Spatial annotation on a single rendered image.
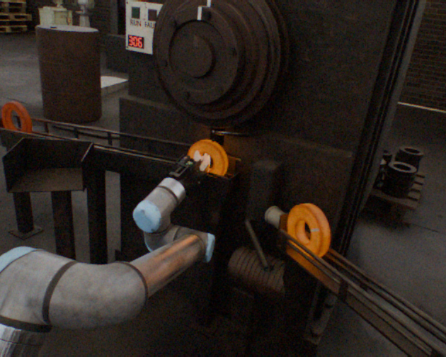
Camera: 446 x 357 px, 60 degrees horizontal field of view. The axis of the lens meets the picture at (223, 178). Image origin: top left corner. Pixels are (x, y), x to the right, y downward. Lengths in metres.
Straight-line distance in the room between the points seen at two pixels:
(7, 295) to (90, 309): 0.14
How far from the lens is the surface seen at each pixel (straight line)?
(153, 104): 1.59
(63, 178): 1.59
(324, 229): 1.07
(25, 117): 2.08
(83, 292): 0.72
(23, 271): 0.77
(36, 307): 0.75
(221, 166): 1.37
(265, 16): 1.20
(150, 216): 1.15
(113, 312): 0.74
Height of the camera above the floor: 1.28
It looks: 25 degrees down
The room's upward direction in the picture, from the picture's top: 6 degrees clockwise
